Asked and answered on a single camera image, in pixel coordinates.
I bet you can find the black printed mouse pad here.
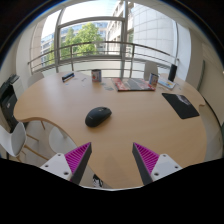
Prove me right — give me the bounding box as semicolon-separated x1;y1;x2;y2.
161;92;200;120

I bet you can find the black computer mouse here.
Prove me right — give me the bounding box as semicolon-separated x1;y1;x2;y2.
84;106;113;128

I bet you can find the black and white shoe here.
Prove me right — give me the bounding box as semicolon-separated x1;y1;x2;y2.
92;173;104;188

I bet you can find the metal balcony railing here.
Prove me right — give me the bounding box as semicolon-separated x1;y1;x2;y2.
27;40;180;76

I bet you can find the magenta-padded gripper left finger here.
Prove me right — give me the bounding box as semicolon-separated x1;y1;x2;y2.
39;142;93;185

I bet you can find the white chair with wooden legs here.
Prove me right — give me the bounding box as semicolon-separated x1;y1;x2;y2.
0;121;49;161

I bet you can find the small printed can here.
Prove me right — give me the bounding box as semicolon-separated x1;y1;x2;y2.
91;69;102;83

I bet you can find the white round stool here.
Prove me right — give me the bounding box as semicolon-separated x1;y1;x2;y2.
48;125;78;155

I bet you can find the black office printer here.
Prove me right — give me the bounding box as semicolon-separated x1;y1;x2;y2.
0;73;22;133

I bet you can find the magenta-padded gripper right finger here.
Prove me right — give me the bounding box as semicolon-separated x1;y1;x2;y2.
131;142;184;186

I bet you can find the black cylinder speaker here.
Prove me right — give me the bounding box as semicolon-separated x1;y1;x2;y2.
167;63;178;83

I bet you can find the red cover magazine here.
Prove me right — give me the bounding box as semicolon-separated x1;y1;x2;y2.
111;77;157;92

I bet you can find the black stapler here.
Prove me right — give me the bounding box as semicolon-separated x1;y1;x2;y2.
61;71;76;83

